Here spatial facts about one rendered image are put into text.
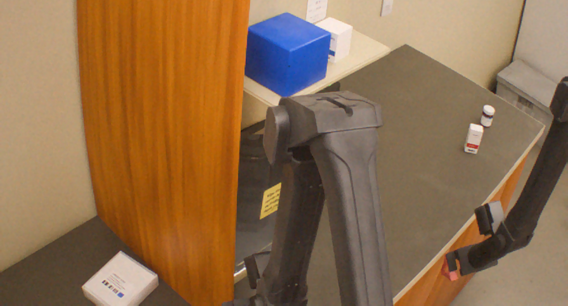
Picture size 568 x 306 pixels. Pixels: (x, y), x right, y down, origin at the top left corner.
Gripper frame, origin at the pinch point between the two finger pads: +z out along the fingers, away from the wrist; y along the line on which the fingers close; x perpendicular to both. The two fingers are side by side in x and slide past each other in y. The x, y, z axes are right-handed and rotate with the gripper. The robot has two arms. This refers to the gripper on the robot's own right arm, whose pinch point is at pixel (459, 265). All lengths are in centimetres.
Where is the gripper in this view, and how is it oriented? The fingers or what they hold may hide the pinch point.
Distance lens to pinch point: 144.9
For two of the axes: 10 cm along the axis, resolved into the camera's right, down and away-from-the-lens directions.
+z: -2.3, 3.8, 9.0
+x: 2.2, 9.2, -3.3
